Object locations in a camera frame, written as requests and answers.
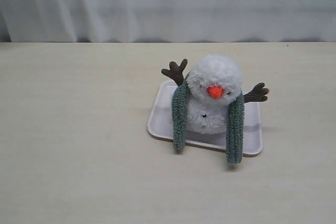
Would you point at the white plush snowman toy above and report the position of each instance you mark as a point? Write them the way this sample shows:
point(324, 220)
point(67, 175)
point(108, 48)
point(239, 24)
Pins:
point(215, 65)

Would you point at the green fuzzy scarf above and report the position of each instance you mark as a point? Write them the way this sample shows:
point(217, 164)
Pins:
point(210, 106)

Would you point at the white backdrop curtain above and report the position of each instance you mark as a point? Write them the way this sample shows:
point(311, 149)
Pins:
point(167, 20)

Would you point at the white rectangular tray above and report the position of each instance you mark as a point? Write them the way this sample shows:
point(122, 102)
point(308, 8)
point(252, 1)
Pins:
point(160, 125)

